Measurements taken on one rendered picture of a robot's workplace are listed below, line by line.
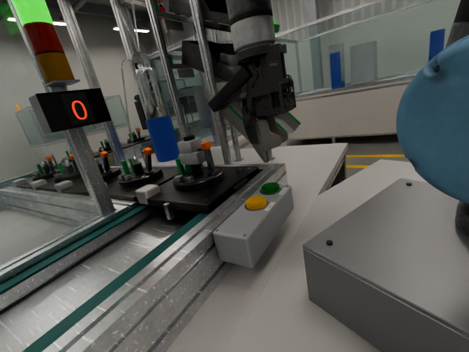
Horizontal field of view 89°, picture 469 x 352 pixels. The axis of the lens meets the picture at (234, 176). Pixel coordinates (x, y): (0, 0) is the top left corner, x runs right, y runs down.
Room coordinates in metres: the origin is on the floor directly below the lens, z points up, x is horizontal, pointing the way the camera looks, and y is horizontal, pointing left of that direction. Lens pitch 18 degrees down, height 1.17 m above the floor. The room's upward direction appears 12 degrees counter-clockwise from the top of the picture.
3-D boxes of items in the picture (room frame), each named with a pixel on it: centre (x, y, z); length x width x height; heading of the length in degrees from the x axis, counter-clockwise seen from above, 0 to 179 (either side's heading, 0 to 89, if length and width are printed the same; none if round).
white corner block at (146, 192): (0.60, 0.23, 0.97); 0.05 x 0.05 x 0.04; 55
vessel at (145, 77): (1.57, 0.40, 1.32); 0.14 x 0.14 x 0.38
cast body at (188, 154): (0.63, 0.10, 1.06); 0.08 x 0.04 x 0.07; 54
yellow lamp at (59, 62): (0.53, 0.30, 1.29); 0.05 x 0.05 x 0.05
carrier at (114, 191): (0.77, 0.30, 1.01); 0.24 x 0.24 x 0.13; 55
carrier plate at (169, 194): (0.62, 0.09, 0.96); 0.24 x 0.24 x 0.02; 55
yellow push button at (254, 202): (0.43, -0.03, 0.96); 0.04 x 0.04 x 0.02
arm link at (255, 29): (0.48, -0.08, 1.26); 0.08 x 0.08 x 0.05
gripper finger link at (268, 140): (0.46, -0.08, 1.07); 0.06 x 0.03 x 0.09; 55
